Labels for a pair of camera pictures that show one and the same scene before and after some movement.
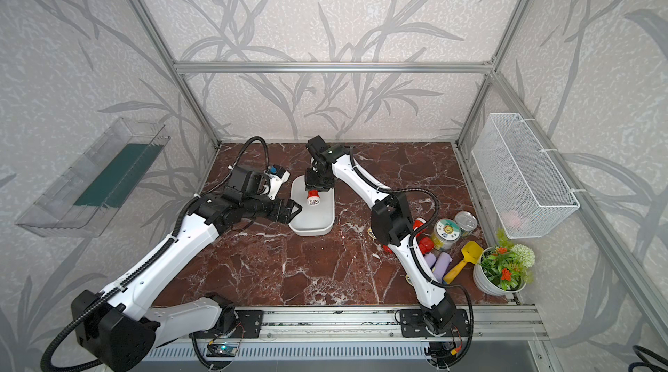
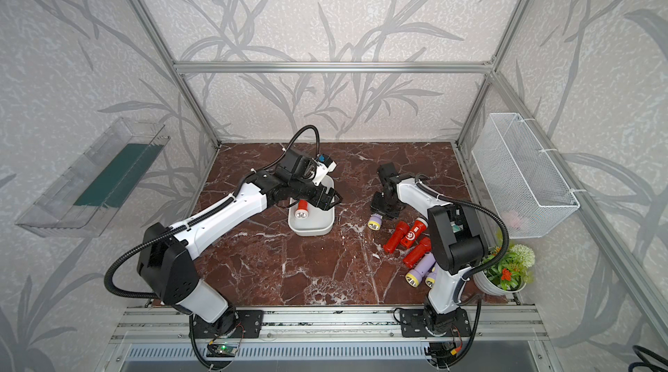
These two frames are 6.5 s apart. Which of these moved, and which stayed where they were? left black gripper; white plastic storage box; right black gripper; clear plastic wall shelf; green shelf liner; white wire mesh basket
Moved: right black gripper; left black gripper
Stayed: clear plastic wall shelf; white wire mesh basket; green shelf liner; white plastic storage box
